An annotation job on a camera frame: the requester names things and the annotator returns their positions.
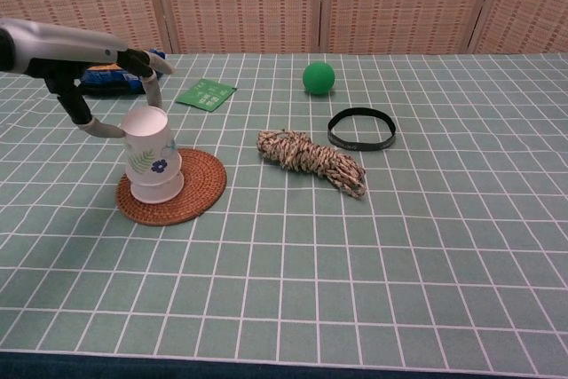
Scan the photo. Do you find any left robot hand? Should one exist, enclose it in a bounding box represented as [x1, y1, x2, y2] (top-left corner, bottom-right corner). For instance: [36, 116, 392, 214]
[2, 18, 177, 139]

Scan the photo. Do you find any white floral print paper cup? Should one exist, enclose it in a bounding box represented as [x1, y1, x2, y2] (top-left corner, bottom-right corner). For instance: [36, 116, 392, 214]
[119, 105, 184, 187]

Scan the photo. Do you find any orange blue snack box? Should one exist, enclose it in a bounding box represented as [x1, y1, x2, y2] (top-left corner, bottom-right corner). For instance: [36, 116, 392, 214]
[83, 64, 139, 87]

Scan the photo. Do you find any blue black pouch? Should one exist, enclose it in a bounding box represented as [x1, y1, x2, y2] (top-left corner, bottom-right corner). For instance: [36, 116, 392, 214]
[81, 47, 168, 98]

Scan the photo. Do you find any green sachet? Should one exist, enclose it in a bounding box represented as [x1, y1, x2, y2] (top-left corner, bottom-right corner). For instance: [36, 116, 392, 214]
[174, 78, 238, 113]

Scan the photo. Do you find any woven rattan coaster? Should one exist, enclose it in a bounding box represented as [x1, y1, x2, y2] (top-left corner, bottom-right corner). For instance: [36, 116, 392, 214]
[115, 147, 228, 226]

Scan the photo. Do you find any green ball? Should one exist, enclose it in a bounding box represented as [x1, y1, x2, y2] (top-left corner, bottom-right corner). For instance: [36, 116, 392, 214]
[302, 60, 336, 97]

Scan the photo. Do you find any black elastic band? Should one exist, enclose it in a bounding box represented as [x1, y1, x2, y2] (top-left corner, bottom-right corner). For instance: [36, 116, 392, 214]
[327, 107, 397, 154]

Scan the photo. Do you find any green grid tablecloth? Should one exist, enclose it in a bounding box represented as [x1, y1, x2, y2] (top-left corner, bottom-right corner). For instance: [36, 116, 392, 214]
[0, 52, 568, 370]

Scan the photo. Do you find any beige brown rope bundle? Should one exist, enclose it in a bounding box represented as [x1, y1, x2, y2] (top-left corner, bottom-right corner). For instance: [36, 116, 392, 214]
[256, 128, 368, 201]

